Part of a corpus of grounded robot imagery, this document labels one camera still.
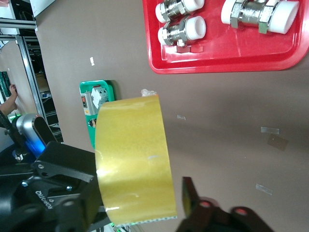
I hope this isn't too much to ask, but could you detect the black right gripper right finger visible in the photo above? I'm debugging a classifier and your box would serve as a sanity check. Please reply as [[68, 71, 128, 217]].
[[181, 176, 275, 232]]

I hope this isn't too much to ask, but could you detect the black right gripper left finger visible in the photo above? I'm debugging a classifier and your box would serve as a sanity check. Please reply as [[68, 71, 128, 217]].
[[56, 183, 115, 232]]

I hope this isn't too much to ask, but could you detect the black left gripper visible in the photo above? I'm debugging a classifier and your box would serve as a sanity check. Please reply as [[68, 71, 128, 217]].
[[0, 141, 97, 219]]

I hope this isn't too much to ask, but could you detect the yellow tape roll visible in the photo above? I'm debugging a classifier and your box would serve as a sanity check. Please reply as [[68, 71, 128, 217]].
[[95, 88, 178, 227]]

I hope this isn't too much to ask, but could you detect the bystander bare forearm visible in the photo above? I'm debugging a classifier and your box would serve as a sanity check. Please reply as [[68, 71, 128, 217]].
[[0, 95, 18, 117]]

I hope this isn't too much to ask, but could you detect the green plastic tray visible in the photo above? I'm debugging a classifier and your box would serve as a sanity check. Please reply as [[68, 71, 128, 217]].
[[79, 79, 119, 149]]

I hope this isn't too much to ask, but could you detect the small brown tape patch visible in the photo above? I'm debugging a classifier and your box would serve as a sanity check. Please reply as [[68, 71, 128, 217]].
[[266, 134, 289, 152]]

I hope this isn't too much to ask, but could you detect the red plastic tray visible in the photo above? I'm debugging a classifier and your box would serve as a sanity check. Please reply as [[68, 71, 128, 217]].
[[141, 0, 309, 74]]

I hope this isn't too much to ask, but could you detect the white circuit breaker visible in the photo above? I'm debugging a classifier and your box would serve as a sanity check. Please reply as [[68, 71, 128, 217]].
[[90, 85, 109, 108]]

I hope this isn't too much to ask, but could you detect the green crate stack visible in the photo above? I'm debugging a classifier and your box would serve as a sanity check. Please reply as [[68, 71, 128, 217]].
[[0, 71, 12, 102]]

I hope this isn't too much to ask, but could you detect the white cardboard box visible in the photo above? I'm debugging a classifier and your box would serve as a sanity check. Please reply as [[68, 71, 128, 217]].
[[30, 0, 57, 18]]

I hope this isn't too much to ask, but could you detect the metal valve with white caps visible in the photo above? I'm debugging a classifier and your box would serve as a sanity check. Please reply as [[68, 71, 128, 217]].
[[155, 0, 205, 24], [157, 15, 207, 53], [220, 0, 300, 34]]

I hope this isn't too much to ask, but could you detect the grey push button switch box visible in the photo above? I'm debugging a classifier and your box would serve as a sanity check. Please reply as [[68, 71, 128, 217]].
[[81, 92, 98, 116]]

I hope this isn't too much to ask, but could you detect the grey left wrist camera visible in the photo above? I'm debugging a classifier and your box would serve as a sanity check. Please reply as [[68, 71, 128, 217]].
[[11, 113, 56, 155]]

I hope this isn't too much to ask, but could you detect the aluminium frame rack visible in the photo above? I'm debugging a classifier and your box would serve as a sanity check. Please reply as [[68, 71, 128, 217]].
[[0, 18, 49, 119]]

